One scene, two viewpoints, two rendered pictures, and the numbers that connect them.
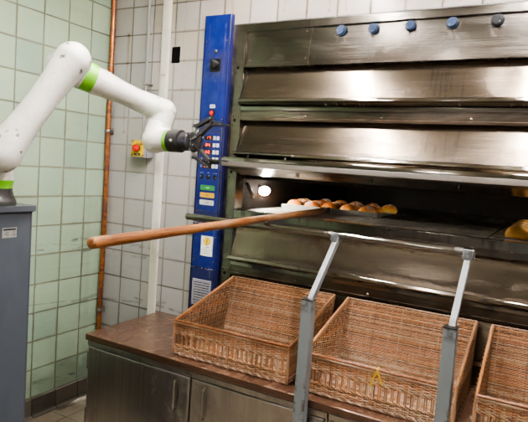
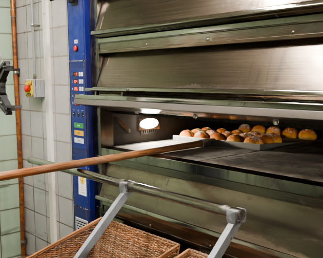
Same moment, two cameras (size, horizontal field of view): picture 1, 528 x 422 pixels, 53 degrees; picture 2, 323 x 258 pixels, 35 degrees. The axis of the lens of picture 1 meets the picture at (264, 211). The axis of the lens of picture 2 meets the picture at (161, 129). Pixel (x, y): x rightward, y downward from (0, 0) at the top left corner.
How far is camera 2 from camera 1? 1.12 m
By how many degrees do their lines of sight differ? 21
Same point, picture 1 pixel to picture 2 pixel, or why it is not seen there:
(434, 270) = (269, 222)
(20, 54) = not seen: outside the picture
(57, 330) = not seen: outside the picture
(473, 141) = (298, 60)
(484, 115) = (306, 25)
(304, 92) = (142, 18)
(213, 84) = (75, 18)
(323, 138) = (162, 67)
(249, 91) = (102, 22)
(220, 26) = not seen: outside the picture
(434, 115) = (256, 31)
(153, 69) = (39, 9)
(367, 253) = (208, 198)
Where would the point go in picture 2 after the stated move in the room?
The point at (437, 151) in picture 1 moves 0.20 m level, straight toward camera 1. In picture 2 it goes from (261, 74) to (230, 75)
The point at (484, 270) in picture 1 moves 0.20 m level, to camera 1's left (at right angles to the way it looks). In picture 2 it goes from (321, 227) to (257, 221)
